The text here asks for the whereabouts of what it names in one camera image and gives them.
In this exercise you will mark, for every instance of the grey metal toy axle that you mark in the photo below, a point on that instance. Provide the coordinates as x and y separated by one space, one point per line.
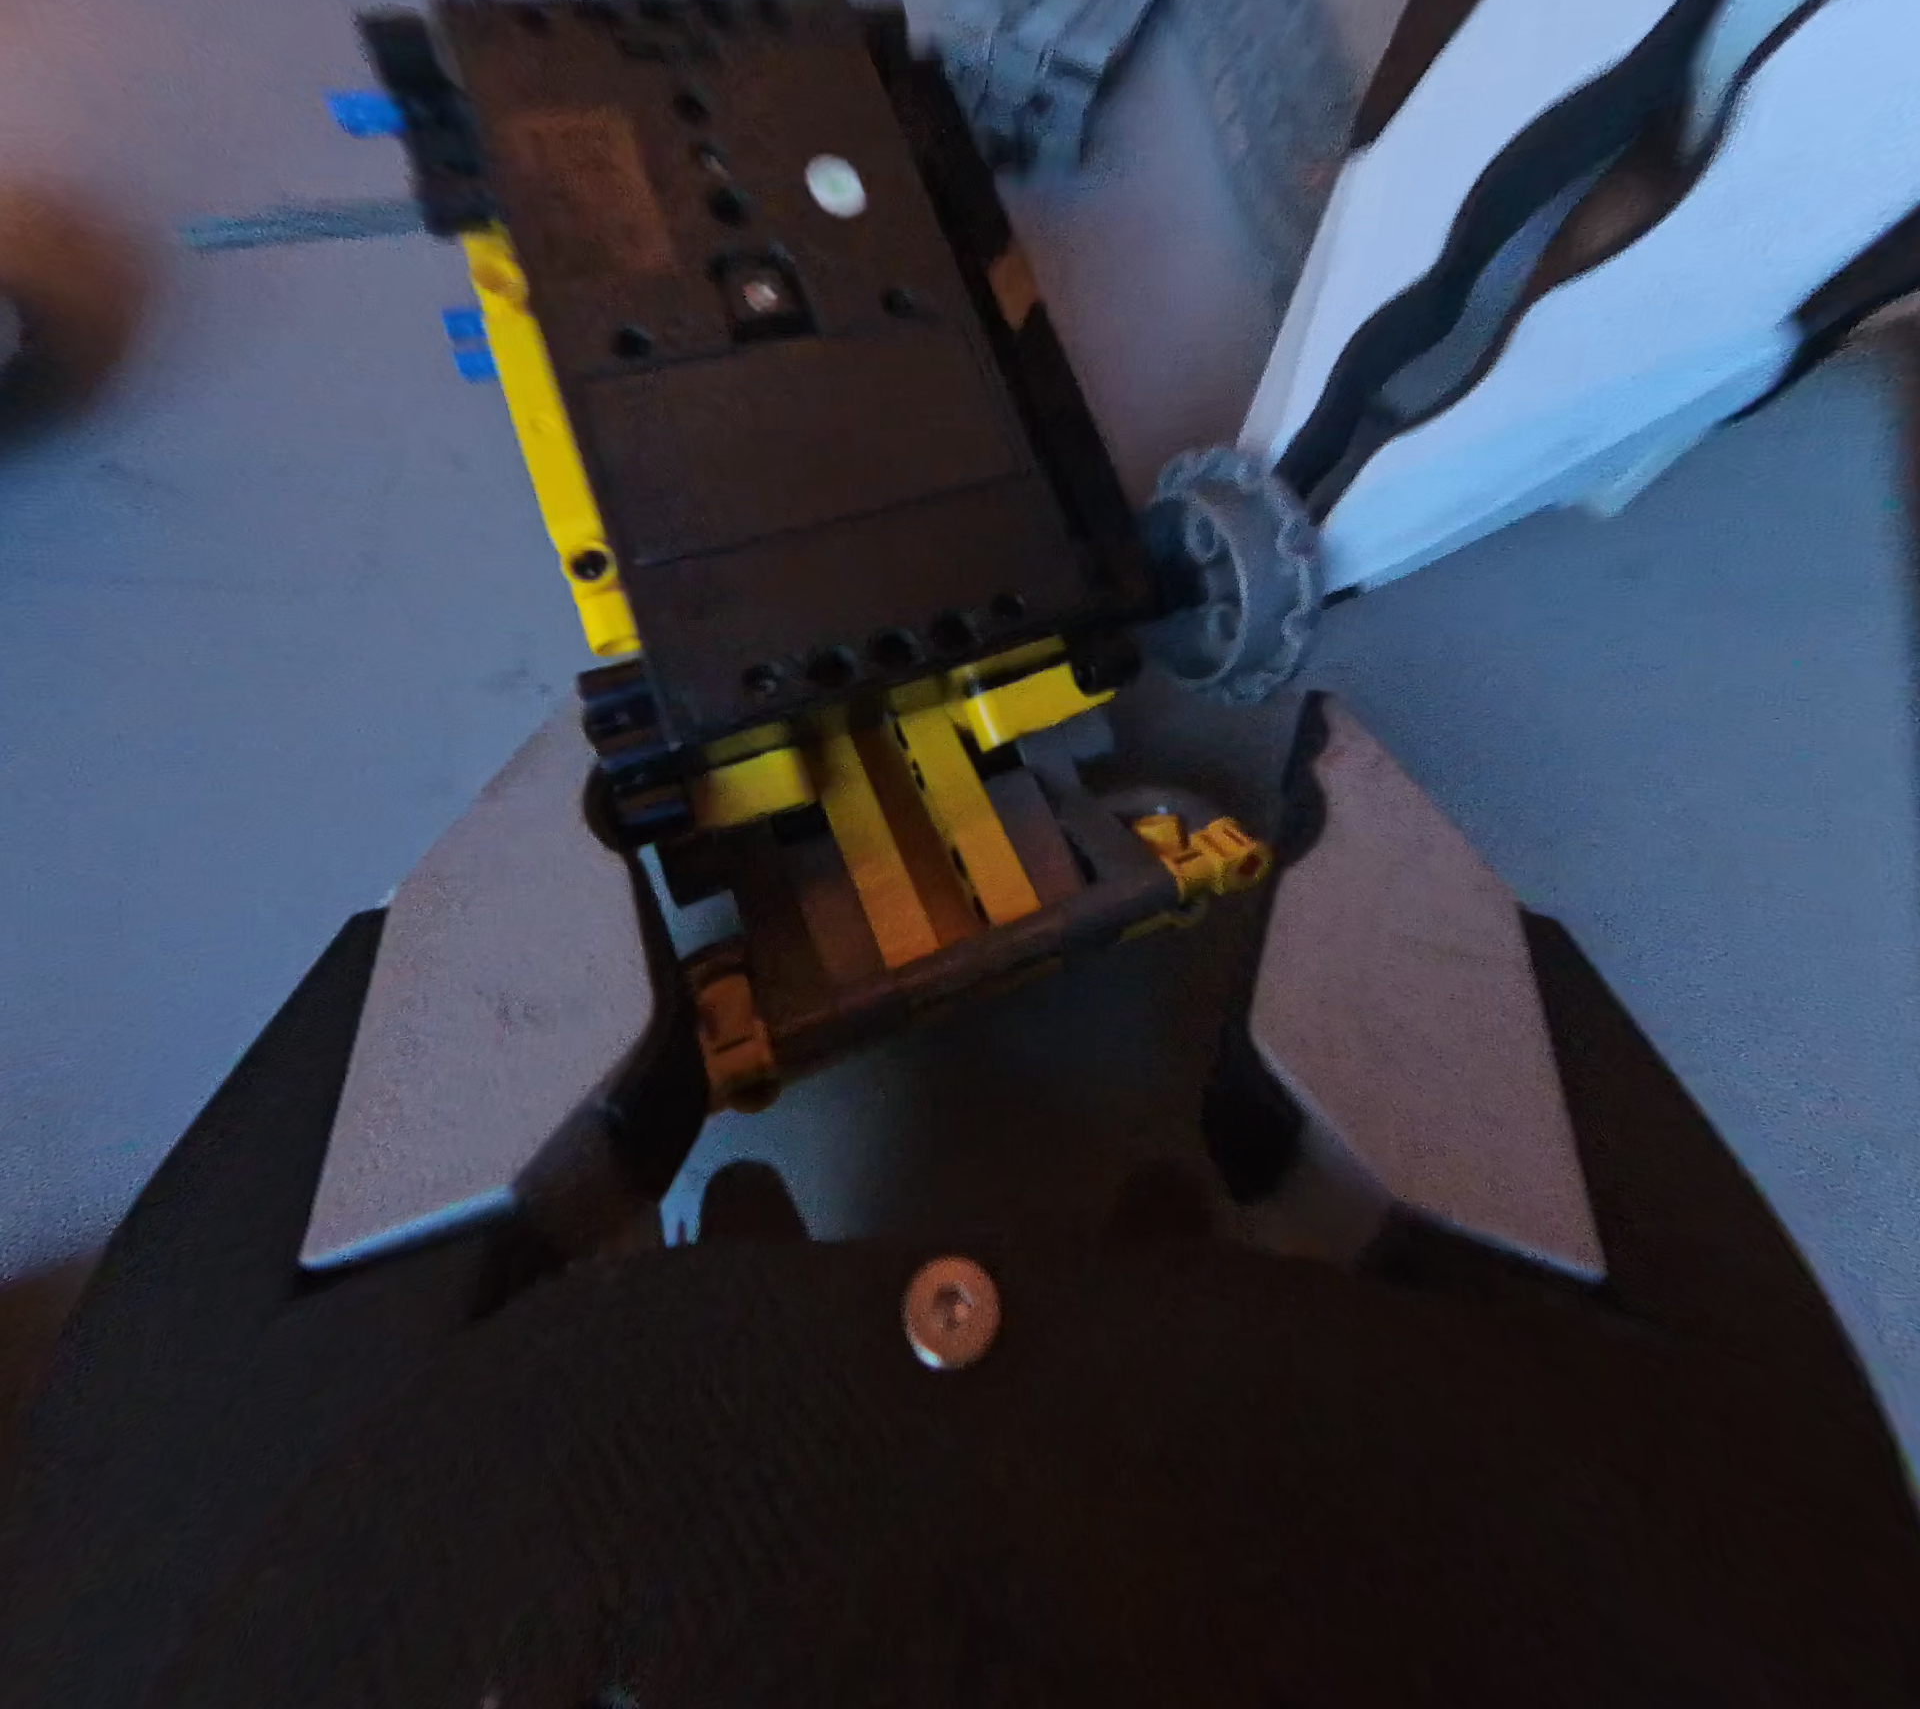
300 227

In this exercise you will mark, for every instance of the long grey toy track strip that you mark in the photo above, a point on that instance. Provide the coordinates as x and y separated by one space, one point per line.
1261 59

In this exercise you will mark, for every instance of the grey desk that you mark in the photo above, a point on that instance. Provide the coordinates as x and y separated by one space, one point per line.
224 690

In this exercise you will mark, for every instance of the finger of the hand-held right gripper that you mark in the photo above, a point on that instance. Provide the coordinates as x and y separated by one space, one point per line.
1424 165
1650 358

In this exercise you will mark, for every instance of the black yellow toy brick vehicle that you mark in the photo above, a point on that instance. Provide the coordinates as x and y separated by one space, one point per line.
780 389

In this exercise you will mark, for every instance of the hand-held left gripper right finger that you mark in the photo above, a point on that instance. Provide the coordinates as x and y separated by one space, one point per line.
1395 989

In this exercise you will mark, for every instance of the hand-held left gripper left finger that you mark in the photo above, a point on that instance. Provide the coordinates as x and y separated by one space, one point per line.
480 1020

